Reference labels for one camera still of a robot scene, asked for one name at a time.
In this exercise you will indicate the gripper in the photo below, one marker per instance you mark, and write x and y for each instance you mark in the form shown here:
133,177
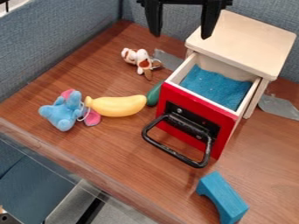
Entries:
183,1

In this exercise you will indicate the blue arch block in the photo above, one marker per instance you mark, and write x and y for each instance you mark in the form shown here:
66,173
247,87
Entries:
222,198

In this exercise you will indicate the blue plush elephant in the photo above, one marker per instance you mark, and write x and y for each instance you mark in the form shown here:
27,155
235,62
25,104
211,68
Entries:
64,111

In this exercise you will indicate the yellow toy banana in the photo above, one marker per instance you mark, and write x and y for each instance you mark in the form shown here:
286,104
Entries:
117,105

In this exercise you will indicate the cabinet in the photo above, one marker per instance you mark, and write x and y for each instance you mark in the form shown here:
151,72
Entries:
249,46

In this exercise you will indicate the green toy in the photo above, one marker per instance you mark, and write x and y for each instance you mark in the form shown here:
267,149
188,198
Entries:
154,94

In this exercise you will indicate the white brown plush dog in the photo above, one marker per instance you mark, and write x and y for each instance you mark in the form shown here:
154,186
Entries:
139,60

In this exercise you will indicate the drawer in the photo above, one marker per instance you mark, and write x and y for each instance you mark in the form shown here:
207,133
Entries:
202,108

